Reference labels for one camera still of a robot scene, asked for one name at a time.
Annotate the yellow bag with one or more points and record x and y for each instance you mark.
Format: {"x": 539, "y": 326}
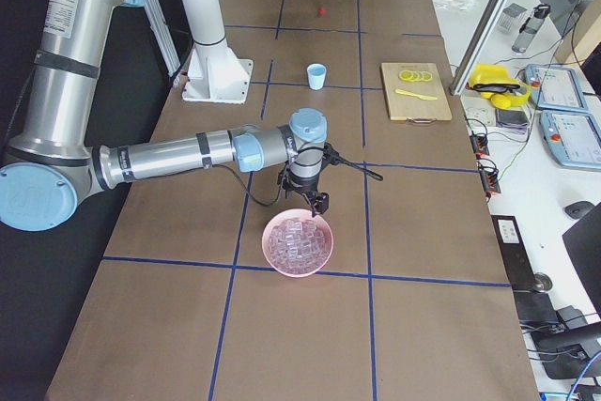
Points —
{"x": 495, "y": 84}

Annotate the pink bowl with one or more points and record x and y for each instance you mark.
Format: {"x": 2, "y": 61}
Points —
{"x": 295, "y": 213}

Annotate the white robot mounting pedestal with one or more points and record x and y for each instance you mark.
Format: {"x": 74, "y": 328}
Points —
{"x": 215, "y": 73}

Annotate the light blue plastic cup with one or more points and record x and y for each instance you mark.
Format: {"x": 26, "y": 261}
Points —
{"x": 316, "y": 75}

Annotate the grey water bottle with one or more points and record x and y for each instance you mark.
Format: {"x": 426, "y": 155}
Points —
{"x": 530, "y": 28}

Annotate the yellow plastic knife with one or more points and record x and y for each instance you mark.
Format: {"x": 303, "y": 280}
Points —
{"x": 414, "y": 94}

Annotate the teach pendant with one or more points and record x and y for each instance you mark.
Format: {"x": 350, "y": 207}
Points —
{"x": 572, "y": 138}
{"x": 555, "y": 88}

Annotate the aluminium frame post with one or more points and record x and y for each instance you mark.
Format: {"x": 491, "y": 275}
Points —
{"x": 482, "y": 33}

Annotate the top lemon slice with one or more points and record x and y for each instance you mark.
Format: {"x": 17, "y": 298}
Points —
{"x": 406, "y": 75}

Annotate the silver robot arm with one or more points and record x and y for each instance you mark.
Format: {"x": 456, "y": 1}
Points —
{"x": 49, "y": 171}

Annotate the bamboo cutting board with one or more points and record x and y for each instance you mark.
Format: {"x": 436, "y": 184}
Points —
{"x": 403, "y": 108}

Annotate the upper teach pendant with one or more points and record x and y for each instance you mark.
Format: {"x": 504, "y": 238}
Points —
{"x": 555, "y": 88}

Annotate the lower teach pendant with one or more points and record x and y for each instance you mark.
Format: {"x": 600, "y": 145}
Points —
{"x": 572, "y": 138}

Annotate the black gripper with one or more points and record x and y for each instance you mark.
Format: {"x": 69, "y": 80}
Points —
{"x": 304, "y": 186}

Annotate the clear ice cubes pile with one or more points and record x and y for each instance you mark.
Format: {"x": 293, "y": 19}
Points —
{"x": 296, "y": 246}

